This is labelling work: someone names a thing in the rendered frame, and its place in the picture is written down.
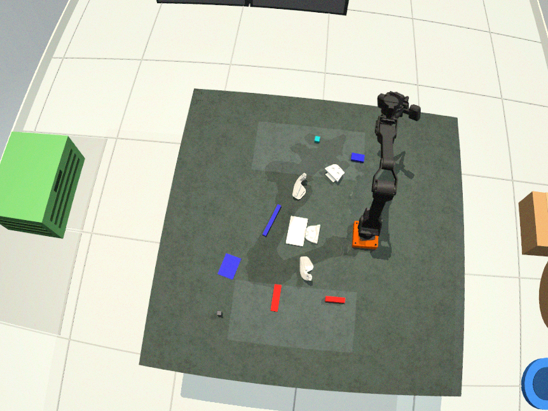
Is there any blue flat bar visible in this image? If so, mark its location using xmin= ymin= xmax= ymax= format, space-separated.
xmin=263 ymin=205 xmax=281 ymax=237

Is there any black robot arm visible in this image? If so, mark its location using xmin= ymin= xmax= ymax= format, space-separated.
xmin=357 ymin=91 xmax=404 ymax=241

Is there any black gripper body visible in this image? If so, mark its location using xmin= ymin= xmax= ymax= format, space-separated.
xmin=377 ymin=93 xmax=421 ymax=121

